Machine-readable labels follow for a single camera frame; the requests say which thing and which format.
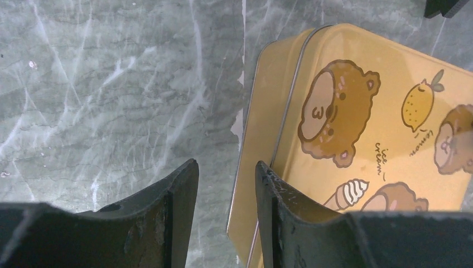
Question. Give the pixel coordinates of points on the gold chocolate tin box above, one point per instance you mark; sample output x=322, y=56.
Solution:
x=274, y=81

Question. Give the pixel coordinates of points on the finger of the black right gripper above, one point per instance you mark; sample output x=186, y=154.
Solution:
x=447, y=8

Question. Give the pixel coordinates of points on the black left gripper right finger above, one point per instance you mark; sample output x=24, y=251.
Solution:
x=296, y=231

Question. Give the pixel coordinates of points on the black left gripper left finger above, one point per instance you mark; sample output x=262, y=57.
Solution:
x=150, y=228

